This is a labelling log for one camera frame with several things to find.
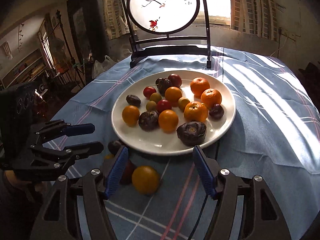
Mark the large orange mandarin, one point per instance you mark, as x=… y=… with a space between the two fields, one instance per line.
x=211 y=97

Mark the round bird screen stand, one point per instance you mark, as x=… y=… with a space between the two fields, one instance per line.
x=155 y=27

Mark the left checkered curtain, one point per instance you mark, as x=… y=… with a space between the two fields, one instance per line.
x=114 y=18

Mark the dark wrinkled passion fruit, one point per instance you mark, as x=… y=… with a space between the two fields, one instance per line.
x=148 y=121

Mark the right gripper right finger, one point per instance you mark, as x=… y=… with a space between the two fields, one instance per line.
x=260 y=214

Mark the checkered curtain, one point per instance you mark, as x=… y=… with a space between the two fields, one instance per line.
x=114 y=18
x=255 y=17

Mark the clear plastic bags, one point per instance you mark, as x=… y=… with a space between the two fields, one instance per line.
x=99 y=68

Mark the dark framed painting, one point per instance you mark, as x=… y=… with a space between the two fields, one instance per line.
x=87 y=30

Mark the yellow orange fruit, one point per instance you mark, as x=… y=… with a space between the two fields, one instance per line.
x=146 y=180

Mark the small green yellow fruit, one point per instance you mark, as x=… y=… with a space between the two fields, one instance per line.
x=151 y=106

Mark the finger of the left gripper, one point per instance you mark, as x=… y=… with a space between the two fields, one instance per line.
x=87 y=149
x=75 y=130

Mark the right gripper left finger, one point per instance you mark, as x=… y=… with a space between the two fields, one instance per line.
x=74 y=205

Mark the dark red plum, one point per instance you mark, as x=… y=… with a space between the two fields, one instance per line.
x=126 y=178

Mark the right checkered curtain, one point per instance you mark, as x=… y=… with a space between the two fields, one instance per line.
x=255 y=17

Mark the red cherry tomato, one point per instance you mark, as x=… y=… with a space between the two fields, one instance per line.
x=148 y=91
x=163 y=105

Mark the small orange tangerine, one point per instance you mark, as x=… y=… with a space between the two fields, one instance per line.
x=168 y=121

